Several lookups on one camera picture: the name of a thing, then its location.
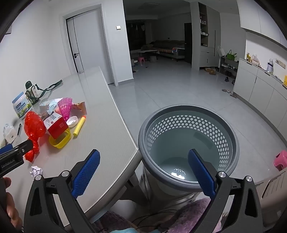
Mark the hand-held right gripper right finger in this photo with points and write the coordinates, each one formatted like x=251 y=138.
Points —
x=201 y=172

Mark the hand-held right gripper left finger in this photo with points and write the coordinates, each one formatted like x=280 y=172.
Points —
x=87 y=172

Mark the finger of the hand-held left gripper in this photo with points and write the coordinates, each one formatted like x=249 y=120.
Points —
x=5 y=149
x=24 y=146

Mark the red cellophane wrapper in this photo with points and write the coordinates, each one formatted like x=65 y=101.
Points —
x=33 y=126

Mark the white paper ball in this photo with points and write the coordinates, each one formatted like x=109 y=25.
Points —
x=36 y=171

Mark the red toothpaste box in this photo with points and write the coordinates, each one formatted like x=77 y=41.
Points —
x=58 y=128

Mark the yellow foam stick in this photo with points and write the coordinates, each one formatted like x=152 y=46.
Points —
x=79 y=126

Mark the grey perforated basket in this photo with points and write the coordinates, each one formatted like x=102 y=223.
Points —
x=154 y=161

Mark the light blue snack packet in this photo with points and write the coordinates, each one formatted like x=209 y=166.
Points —
x=52 y=104

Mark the white bottle cap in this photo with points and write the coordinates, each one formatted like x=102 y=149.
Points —
x=72 y=121

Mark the pink plastic shuttlecock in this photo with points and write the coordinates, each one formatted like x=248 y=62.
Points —
x=65 y=107

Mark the small colourful wrapper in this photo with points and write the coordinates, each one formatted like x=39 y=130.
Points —
x=81 y=107

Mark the person's left hand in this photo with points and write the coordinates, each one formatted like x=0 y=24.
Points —
x=13 y=208

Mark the white block with clear wrap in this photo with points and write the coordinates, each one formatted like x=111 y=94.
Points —
x=10 y=135

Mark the black pen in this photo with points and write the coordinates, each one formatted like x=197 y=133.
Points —
x=19 y=129

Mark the purple fleece clothing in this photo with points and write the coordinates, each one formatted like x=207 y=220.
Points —
x=192 y=212

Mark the white milk powder can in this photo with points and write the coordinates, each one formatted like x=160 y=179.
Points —
x=21 y=105

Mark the pink plastic stool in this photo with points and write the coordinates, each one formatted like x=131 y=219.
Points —
x=281 y=159
x=140 y=60

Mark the grey slipper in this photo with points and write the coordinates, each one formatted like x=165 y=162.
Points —
x=233 y=95
x=226 y=90

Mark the white counter cabinet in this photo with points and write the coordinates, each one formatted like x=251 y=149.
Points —
x=253 y=85

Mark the cardboard box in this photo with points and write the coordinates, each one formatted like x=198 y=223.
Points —
x=210 y=71

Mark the shoe rack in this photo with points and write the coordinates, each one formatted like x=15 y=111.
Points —
x=228 y=67

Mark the green tote bag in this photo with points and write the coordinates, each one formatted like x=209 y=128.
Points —
x=231 y=56

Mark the white paper bag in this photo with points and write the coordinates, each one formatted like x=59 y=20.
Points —
x=220 y=52

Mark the yellow box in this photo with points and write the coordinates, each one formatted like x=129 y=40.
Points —
x=285 y=80

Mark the small yellow carton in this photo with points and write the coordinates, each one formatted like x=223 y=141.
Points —
x=248 y=57

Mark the white door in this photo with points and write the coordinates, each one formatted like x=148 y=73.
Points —
x=89 y=40

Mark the pink plastic bag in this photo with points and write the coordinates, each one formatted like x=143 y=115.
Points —
x=255 y=59

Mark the white blue bottle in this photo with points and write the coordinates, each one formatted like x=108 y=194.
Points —
x=270 y=66

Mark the low white table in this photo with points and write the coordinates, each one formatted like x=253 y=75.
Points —
x=148 y=52

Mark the white shelf cabinet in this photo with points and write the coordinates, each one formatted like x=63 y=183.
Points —
x=210 y=40

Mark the dark sofa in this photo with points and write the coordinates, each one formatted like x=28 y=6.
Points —
x=166 y=43

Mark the wall socket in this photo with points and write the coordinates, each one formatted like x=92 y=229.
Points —
x=278 y=61

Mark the white wall cabinets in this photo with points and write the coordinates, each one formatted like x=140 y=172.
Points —
x=260 y=15

